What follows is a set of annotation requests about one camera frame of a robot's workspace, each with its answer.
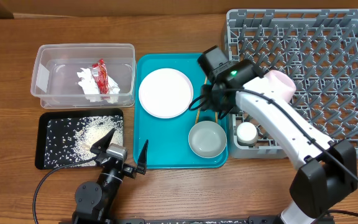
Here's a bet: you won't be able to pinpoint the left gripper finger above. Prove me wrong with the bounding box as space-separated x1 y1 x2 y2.
137 140 149 174
90 128 115 154

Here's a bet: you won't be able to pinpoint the grey bowl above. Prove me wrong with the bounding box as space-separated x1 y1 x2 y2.
188 121 227 159

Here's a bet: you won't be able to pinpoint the white cup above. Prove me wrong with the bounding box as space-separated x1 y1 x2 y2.
236 122 258 146

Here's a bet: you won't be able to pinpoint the white napkin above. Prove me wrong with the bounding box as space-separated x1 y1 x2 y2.
77 68 121 103

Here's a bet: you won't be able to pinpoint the red snack wrapper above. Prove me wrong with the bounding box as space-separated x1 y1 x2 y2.
91 59 109 94

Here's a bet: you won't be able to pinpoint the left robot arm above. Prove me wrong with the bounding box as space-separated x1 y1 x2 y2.
71 129 149 223

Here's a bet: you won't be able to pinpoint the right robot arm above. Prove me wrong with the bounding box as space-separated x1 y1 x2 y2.
198 55 358 223

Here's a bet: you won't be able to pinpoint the grey dishwasher rack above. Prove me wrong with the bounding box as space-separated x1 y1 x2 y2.
223 9 358 155

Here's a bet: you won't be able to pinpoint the left wooden chopstick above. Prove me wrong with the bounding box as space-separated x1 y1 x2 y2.
195 77 208 124

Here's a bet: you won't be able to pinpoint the spilled rice grains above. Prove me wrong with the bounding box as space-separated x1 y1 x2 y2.
41 115 124 169

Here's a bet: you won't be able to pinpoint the black tray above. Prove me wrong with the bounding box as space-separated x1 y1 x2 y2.
35 109 124 169

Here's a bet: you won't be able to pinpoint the large white plate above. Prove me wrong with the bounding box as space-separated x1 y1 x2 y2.
139 68 193 119

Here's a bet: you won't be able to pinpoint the clear plastic bin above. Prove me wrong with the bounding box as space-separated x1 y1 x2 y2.
30 43 136 109

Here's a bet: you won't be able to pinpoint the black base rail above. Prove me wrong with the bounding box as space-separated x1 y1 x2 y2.
57 216 335 224

